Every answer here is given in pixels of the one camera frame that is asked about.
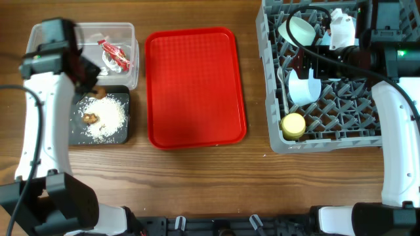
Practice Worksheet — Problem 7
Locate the brown food scrap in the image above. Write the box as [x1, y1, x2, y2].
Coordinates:
[82, 113, 99, 125]

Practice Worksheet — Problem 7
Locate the white plastic spoon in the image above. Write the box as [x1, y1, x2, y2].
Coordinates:
[277, 67, 289, 115]

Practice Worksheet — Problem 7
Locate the black plastic tray bin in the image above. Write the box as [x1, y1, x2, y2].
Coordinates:
[69, 85, 131, 146]

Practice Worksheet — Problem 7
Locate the red plastic tray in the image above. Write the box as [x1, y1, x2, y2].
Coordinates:
[144, 27, 247, 149]

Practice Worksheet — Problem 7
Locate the spilled white rice pile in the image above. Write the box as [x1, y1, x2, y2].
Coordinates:
[77, 94, 129, 144]

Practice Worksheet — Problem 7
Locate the clear plastic bin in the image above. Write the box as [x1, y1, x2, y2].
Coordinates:
[26, 18, 140, 90]

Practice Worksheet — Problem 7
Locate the yellow plastic cup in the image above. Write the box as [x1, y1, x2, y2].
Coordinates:
[280, 113, 306, 140]

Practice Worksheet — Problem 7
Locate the small light blue bowl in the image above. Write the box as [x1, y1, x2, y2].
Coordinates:
[288, 68, 322, 106]

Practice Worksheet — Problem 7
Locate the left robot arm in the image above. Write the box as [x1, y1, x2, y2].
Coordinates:
[1, 18, 141, 235]

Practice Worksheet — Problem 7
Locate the green bowl with rice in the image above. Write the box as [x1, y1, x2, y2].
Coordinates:
[278, 16, 316, 47]

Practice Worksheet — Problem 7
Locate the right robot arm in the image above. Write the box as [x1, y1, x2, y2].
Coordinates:
[299, 1, 419, 235]

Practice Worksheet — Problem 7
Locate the grey dishwasher rack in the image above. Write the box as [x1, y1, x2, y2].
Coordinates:
[256, 0, 420, 155]

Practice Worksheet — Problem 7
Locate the red snack wrapper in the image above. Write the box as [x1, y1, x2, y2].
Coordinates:
[98, 39, 131, 73]

